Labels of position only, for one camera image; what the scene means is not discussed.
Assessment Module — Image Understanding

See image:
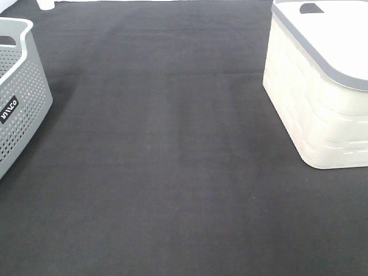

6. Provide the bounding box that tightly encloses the grey perforated laundry basket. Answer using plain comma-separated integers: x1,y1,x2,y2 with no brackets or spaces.
1,17,53,175

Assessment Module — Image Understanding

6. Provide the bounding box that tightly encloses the black table cloth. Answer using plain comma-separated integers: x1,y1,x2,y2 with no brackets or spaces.
1,1,367,275

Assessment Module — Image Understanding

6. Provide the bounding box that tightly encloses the white basket with grey rim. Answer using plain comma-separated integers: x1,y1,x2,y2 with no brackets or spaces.
263,1,367,169

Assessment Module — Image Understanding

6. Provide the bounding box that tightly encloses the white cup at table edge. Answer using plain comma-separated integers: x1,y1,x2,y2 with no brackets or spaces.
36,0,55,10

